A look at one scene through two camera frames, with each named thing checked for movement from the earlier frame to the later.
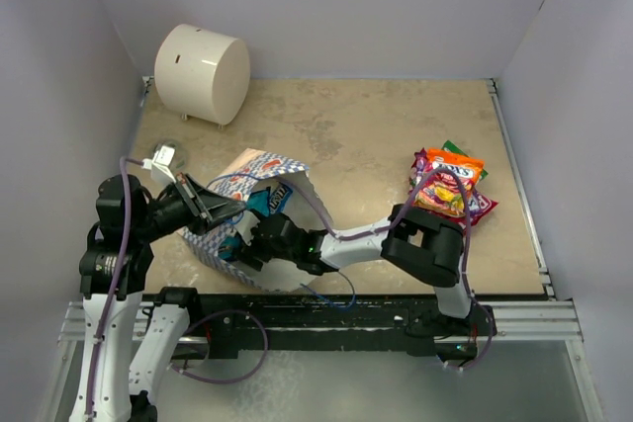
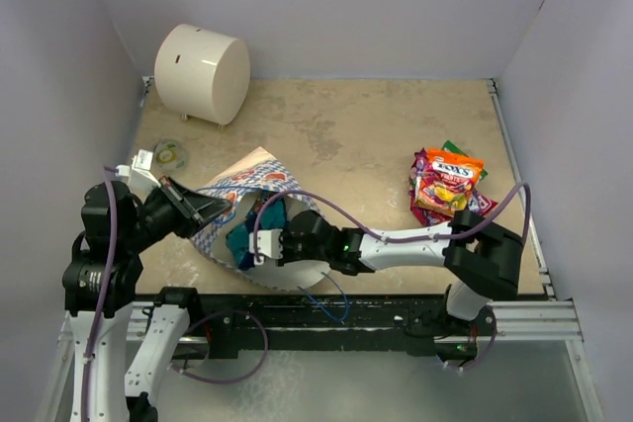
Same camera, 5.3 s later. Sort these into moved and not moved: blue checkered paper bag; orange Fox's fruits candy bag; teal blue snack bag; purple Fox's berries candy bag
Moved: teal blue snack bag
Not moved: orange Fox's fruits candy bag; blue checkered paper bag; purple Fox's berries candy bag
